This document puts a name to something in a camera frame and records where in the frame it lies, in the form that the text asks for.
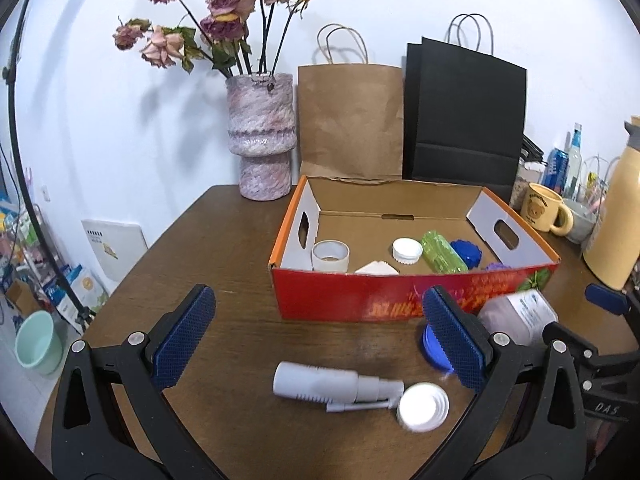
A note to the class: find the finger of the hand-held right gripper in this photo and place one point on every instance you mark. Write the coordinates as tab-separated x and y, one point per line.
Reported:
607	300
605	355

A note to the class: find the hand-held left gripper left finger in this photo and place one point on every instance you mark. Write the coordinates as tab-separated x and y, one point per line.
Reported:
182	330

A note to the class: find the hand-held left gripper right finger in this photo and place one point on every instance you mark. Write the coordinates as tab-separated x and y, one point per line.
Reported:
452	335

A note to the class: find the clear jar with blue lid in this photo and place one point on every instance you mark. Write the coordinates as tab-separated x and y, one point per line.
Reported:
520	312

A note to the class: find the white ridged cap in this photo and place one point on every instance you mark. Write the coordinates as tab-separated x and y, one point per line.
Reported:
420	407
406	247

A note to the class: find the green translucent container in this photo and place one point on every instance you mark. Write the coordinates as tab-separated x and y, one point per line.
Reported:
442	255

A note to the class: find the blue ridged lid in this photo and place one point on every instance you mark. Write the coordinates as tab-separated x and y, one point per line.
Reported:
467	255

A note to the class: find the purple lid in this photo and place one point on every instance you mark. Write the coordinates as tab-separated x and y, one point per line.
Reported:
497	266

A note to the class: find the white pleated object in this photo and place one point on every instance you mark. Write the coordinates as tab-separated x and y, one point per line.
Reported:
377	268

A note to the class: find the red cardboard box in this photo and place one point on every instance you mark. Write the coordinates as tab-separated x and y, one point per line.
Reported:
350	300

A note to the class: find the white spray bottle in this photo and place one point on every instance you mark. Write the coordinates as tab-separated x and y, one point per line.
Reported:
310	382

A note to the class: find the grey tape roll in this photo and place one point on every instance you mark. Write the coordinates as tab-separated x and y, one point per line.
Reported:
330	260

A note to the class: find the yellow thermos jug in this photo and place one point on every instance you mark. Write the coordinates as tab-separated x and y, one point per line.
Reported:
617	220

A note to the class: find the black light stand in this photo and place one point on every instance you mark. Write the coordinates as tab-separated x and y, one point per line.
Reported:
85	312

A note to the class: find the blue and white box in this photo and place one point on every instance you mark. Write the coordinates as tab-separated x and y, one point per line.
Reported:
82	285

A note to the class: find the white board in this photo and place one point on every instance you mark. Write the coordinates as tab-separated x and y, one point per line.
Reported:
112	245

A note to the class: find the yellow bear mug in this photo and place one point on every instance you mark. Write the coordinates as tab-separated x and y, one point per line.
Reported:
537	207

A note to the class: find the blue drink can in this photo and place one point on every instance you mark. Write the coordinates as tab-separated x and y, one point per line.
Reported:
555	167

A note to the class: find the clear bottle with blue label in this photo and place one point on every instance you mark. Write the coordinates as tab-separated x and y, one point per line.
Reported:
575	160

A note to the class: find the mint green bucket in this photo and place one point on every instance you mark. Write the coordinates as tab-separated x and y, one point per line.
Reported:
37	342

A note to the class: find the clear container with black lid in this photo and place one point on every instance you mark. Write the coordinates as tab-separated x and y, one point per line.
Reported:
530	175

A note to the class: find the small brown carton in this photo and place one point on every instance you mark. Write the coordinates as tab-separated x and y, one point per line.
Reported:
20	300

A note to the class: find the cluttered storage rack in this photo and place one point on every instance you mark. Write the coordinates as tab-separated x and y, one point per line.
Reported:
20	230

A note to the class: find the pink marbled vase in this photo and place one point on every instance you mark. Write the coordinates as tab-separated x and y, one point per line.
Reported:
260	125

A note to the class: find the black paper bag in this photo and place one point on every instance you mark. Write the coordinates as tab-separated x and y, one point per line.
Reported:
465	110

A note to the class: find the brown paper bag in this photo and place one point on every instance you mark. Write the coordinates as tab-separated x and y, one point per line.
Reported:
350	120

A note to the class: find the dried rose bouquet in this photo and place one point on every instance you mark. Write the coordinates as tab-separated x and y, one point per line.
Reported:
225	2

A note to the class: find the white wall outlet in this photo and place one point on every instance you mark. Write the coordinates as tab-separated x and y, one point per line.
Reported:
47	193

